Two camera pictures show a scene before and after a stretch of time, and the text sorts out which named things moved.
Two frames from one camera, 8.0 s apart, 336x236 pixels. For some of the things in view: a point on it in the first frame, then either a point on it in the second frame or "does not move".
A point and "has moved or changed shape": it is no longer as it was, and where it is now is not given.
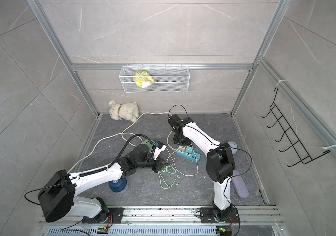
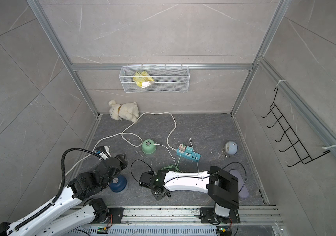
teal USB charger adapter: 188,149 does not move
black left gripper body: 156,166 → 123,164
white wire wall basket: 155,79 does not move
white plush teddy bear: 127,111 does not move
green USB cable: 169,168 has moved or changed shape
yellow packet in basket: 143,79 does not move
